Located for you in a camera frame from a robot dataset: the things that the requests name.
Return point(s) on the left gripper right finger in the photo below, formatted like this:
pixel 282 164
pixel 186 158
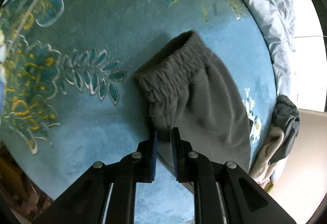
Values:
pixel 223 193

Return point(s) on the blue floral bed blanket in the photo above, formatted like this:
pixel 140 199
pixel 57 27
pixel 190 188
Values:
pixel 67 96

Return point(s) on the beige fleece garment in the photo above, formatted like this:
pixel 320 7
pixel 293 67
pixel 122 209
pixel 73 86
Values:
pixel 263 168

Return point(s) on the dark grey sweatpants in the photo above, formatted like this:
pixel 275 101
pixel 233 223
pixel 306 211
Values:
pixel 188 87

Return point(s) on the slate grey shirt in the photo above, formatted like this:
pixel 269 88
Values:
pixel 286 116

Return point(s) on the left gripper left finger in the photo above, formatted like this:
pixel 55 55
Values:
pixel 106 193

